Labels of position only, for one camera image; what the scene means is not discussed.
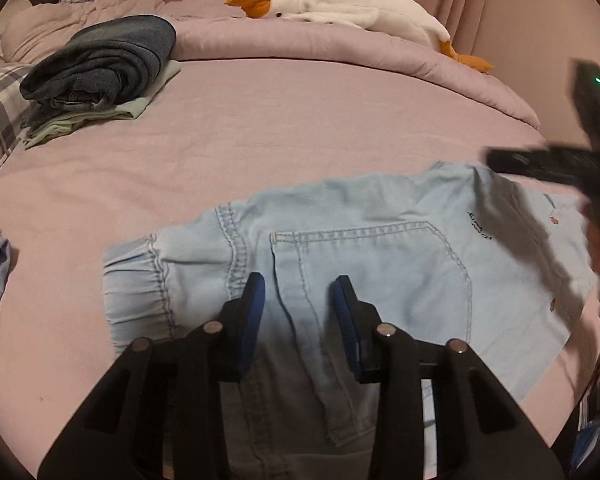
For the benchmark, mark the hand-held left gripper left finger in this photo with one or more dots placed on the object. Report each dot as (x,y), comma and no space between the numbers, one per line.
(254,305)

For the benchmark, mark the light blue denim pants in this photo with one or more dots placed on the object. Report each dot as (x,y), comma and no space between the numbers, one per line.
(380,270)

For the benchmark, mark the dark blue folded garment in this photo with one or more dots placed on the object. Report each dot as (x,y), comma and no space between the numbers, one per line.
(105,55)

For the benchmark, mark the bed with pink sheet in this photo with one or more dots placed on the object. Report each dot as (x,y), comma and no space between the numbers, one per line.
(230,150)

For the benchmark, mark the pink duvet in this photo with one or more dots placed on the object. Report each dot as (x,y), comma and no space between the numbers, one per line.
(305,55)

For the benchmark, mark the white goose plush toy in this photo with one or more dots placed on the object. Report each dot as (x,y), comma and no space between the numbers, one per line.
(360,7)

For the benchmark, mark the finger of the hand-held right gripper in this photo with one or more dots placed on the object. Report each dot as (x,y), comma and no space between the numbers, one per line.
(535,162)

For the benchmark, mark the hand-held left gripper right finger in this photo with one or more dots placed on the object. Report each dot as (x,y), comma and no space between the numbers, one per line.
(341,310)

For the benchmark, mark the light green folded cloth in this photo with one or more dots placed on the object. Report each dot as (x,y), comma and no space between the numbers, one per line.
(130,107)

